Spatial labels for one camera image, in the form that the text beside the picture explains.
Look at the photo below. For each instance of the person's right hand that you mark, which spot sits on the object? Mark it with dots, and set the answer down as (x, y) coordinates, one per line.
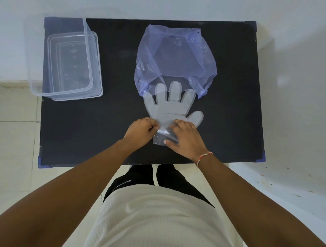
(187, 141)

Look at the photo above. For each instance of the person's left hand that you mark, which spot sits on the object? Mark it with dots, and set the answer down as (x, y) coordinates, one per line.
(138, 132)

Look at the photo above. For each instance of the person's right thumb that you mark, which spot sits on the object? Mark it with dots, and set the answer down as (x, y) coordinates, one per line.
(171, 144)

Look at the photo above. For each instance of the person's left fingers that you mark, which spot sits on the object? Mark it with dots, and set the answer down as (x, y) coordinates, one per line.
(152, 127)

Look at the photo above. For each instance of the clear plastic disposable glove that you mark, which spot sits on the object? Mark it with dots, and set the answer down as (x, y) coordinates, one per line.
(171, 112)

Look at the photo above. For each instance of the person's right forearm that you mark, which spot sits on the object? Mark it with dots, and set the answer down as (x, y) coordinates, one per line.
(254, 203)

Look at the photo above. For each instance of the person's left forearm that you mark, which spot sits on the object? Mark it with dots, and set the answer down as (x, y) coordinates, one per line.
(63, 201)

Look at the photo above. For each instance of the black table mat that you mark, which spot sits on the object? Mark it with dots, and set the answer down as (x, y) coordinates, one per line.
(152, 106)

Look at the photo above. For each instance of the red and white wrist thread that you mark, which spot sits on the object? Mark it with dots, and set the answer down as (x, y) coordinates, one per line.
(203, 157)

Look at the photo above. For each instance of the black trousers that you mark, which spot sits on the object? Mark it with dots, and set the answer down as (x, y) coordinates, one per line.
(158, 180)

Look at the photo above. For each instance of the purple translucent plastic bag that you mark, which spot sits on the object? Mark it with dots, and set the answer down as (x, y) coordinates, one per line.
(175, 58)

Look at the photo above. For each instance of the white shirt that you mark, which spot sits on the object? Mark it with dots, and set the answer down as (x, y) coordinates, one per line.
(158, 218)

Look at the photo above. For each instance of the clear plastic storage container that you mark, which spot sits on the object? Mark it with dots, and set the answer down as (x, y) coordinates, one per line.
(68, 61)

